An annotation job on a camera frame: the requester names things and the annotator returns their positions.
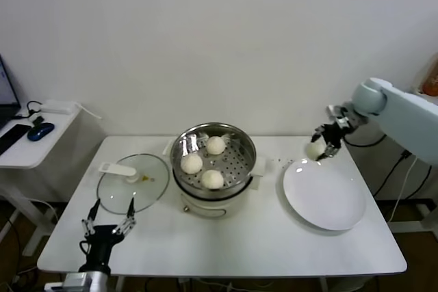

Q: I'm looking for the black keyboard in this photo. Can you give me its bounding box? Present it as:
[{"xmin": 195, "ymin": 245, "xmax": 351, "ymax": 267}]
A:
[{"xmin": 0, "ymin": 123, "xmax": 31, "ymax": 156}]

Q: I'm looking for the black looped cable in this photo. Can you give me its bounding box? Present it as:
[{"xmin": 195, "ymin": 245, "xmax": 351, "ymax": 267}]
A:
[{"xmin": 26, "ymin": 100, "xmax": 44, "ymax": 118}]

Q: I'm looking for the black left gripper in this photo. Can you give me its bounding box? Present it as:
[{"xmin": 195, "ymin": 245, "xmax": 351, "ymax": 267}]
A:
[{"xmin": 79, "ymin": 197, "xmax": 138, "ymax": 274}]

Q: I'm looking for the orange packaged item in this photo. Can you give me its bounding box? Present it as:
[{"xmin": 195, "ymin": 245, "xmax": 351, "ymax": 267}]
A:
[{"xmin": 420, "ymin": 53, "xmax": 438, "ymax": 96}]

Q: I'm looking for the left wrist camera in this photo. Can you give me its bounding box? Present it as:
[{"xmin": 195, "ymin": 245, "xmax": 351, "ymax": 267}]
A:
[{"xmin": 44, "ymin": 273, "xmax": 86, "ymax": 292}]

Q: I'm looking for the blue computer mouse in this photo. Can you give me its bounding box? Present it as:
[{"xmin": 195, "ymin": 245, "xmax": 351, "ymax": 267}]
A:
[{"xmin": 27, "ymin": 122, "xmax": 55, "ymax": 142}]

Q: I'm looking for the black power cable with adapter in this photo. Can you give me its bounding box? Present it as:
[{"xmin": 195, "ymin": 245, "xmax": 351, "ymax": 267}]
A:
[{"xmin": 372, "ymin": 150, "xmax": 434, "ymax": 200}]

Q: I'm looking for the white side table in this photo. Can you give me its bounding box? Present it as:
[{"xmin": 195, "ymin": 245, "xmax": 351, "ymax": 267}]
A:
[{"xmin": 0, "ymin": 101, "xmax": 85, "ymax": 255}]

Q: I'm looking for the large white plate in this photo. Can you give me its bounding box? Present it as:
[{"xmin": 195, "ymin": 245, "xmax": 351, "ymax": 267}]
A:
[{"xmin": 282, "ymin": 157, "xmax": 367, "ymax": 232}]

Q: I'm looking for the white steamed baozi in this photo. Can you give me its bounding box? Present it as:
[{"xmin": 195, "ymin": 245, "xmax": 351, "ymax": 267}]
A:
[
  {"xmin": 200, "ymin": 169, "xmax": 225, "ymax": 190},
  {"xmin": 305, "ymin": 142, "xmax": 326, "ymax": 161},
  {"xmin": 205, "ymin": 135, "xmax": 227, "ymax": 155},
  {"xmin": 180, "ymin": 153, "xmax": 203, "ymax": 175}
]

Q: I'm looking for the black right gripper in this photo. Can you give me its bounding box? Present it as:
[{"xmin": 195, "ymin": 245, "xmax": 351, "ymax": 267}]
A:
[{"xmin": 309, "ymin": 116, "xmax": 369, "ymax": 162}]

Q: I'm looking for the glass lid white handle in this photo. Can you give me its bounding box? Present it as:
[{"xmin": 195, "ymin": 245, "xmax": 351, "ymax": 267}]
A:
[{"xmin": 96, "ymin": 153, "xmax": 171, "ymax": 215}]

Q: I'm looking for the white hanging power cable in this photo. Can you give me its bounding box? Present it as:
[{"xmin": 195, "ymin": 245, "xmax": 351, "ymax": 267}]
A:
[{"xmin": 389, "ymin": 157, "xmax": 420, "ymax": 225}]

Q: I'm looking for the cream electric cooker base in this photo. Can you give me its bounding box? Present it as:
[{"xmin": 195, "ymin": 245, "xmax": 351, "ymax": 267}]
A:
[{"xmin": 172, "ymin": 170, "xmax": 261, "ymax": 220}]

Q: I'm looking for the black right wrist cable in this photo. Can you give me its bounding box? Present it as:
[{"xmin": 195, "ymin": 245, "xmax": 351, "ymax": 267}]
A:
[{"xmin": 342, "ymin": 133, "xmax": 387, "ymax": 148}]

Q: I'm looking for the black laptop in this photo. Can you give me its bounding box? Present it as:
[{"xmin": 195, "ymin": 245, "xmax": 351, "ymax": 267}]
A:
[{"xmin": 0, "ymin": 53, "xmax": 23, "ymax": 129}]

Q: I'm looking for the stainless steel steamer basket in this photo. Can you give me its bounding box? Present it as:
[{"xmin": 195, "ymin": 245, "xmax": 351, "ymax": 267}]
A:
[{"xmin": 162, "ymin": 122, "xmax": 268, "ymax": 201}]

